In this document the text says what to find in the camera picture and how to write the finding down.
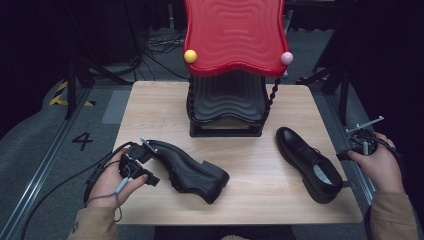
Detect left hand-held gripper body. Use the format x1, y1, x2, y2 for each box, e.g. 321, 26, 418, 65
118, 136, 159, 183

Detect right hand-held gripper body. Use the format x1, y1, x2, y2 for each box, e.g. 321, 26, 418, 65
344, 115, 385, 158

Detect black leather shoe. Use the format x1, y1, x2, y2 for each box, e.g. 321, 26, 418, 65
275, 126, 345, 205
146, 139, 231, 205

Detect red and black shoe rack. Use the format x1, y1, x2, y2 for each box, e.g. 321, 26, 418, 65
183, 0, 295, 138

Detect person's right hand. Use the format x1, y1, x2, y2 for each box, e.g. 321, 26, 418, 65
347, 132, 406, 195

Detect person's left hand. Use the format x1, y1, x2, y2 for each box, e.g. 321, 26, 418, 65
87, 148, 150, 210

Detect black metal stand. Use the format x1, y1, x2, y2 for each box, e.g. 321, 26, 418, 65
295, 63, 352, 126
64, 54, 134, 120

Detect aluminium floor rail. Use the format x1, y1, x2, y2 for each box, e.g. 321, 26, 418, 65
321, 93, 379, 205
0, 87, 96, 240

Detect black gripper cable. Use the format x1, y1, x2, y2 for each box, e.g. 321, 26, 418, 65
19, 141, 137, 240
373, 135, 404, 160

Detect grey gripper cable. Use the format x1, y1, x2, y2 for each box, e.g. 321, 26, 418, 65
84, 165, 132, 223

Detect bundle of floor cables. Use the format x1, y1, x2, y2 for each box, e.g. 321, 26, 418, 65
141, 28, 190, 82

